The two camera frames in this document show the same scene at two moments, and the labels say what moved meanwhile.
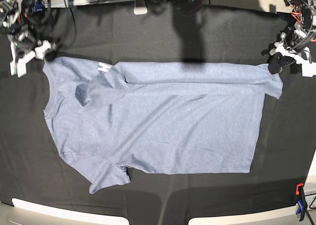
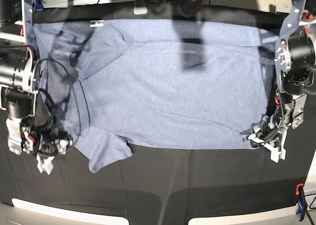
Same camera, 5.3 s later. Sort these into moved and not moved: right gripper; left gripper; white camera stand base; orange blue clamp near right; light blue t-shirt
Moved: left gripper; light blue t-shirt; right gripper
Not moved: orange blue clamp near right; white camera stand base
